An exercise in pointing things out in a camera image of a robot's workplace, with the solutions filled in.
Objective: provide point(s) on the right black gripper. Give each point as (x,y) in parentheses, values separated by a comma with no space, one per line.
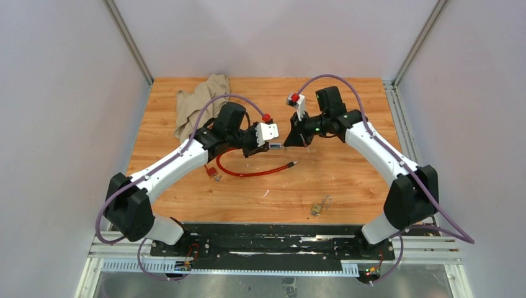
(297,136)

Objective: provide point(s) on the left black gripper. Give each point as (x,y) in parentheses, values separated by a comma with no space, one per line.
(255,149)

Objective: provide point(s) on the red cable lock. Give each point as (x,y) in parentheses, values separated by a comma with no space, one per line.
(239,169)

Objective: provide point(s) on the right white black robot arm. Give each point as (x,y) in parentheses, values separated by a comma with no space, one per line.
(406,203)

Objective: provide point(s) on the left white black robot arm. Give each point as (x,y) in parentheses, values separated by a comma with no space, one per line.
(128,206)

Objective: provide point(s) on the beige cloth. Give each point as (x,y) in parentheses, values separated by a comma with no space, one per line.
(189,104)

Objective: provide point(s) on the brass padlock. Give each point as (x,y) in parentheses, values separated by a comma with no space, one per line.
(317,208)

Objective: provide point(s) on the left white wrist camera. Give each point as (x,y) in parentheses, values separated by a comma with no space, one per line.
(266,130)

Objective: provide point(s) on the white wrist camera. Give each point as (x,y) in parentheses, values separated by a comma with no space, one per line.
(266,130)
(297,101)

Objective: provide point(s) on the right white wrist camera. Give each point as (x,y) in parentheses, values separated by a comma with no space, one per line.
(297,101)

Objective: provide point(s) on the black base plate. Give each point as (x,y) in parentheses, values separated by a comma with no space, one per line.
(258,248)

